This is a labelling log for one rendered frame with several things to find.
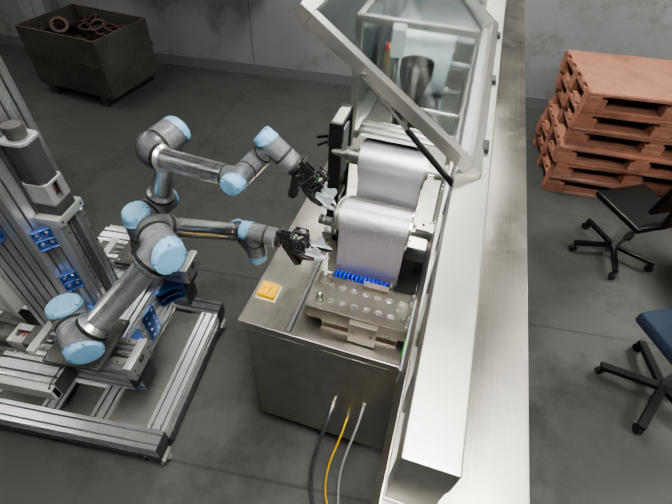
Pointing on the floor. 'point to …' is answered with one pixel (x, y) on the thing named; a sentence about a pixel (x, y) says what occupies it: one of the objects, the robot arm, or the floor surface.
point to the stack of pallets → (607, 124)
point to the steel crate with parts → (90, 51)
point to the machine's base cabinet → (322, 388)
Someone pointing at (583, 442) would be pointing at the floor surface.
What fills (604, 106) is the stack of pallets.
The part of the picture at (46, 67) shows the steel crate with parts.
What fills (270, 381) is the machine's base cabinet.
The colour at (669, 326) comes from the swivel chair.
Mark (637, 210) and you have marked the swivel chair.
